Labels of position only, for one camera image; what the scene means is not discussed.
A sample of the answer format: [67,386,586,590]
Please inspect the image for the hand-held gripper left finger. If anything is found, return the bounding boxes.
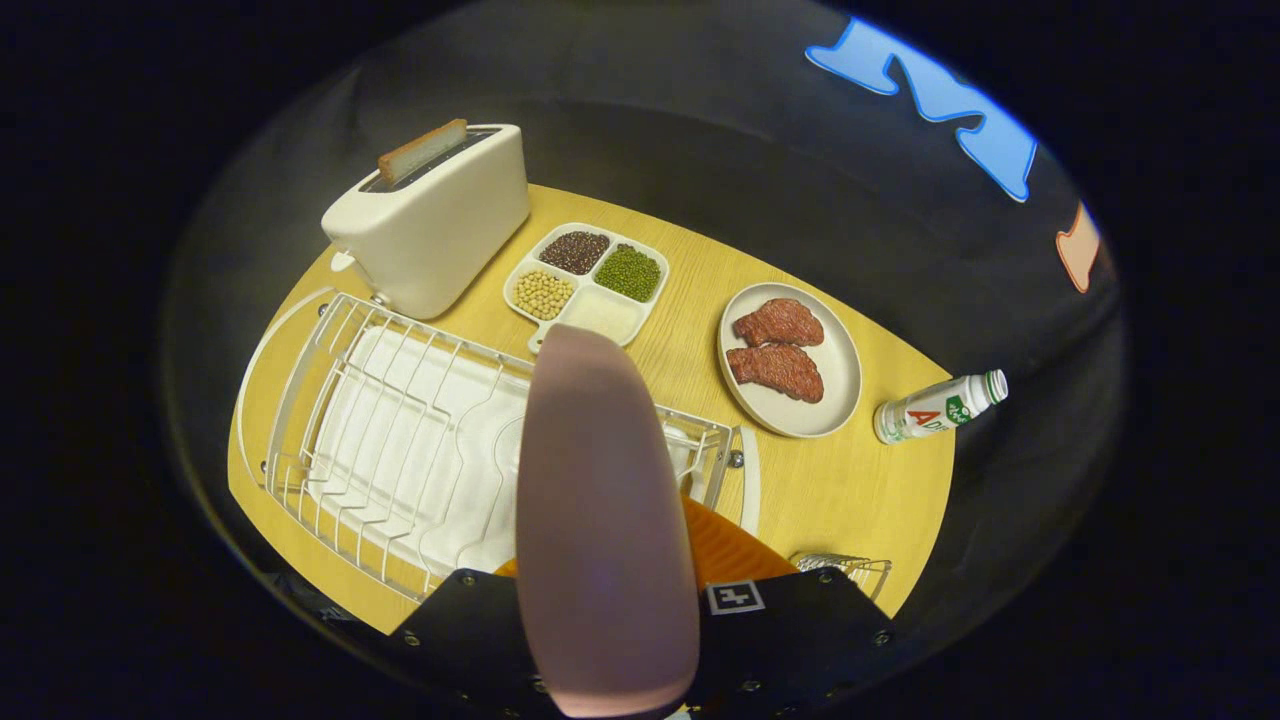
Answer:
[390,558,549,716]

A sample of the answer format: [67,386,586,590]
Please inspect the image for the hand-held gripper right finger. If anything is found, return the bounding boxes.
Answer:
[683,495,896,713]

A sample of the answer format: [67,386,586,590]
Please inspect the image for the wire cutlery basket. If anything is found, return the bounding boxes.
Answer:
[790,553,892,601]

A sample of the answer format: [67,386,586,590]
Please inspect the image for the pink plate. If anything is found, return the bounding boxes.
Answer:
[515,323,701,719]

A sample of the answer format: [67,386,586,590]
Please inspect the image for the white wire dish rack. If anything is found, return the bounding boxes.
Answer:
[237,288,761,604]

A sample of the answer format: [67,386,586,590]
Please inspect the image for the beige round plate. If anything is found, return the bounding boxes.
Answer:
[718,282,863,439]

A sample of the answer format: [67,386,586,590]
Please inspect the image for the white green label bottle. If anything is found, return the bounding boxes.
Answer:
[873,369,1009,445]

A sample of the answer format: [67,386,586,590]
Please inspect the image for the red meat steak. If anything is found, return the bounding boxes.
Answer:
[726,343,826,405]
[732,298,826,348]

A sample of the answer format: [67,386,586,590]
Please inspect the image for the white rice pile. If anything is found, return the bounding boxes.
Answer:
[563,290,643,346]

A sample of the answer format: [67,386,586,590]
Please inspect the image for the yellow soybeans pile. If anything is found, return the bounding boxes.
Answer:
[513,268,576,321]

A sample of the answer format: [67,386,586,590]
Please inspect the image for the white divided tray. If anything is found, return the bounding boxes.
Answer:
[503,222,670,356]

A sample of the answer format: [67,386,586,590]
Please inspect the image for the green mung beans pile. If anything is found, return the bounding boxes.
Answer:
[595,244,663,303]

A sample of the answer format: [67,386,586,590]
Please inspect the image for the dark red beans pile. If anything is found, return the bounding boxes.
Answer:
[539,231,611,276]

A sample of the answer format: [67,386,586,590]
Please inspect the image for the white toaster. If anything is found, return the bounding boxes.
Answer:
[321,124,531,321]

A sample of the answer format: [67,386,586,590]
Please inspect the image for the toast bread slice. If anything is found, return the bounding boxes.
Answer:
[378,119,469,187]

